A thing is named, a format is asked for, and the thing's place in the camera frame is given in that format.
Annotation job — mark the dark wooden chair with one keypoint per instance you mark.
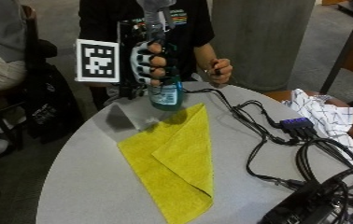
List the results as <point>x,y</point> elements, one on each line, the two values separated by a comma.
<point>34,53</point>

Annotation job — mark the black bag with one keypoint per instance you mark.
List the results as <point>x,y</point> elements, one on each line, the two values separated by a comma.
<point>53,105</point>

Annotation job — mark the teal spray bottle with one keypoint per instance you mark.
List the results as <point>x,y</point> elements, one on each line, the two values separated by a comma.
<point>165,95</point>

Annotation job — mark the yellow microfibre cloth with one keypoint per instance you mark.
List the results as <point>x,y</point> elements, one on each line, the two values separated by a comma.
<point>171,161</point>

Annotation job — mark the white checked cloth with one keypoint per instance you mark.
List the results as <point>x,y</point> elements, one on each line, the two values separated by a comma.
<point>329,118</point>

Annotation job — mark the black hub with blue lights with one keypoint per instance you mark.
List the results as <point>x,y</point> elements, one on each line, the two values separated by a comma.
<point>295,123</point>

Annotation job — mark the white marker cube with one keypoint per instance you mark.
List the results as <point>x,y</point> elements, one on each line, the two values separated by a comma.
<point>97,60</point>

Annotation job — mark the black electronic box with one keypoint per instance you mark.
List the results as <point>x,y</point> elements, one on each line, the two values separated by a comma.
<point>305,205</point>

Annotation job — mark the grey concrete column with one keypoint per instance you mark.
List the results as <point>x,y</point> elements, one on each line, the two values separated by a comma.
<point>258,40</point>

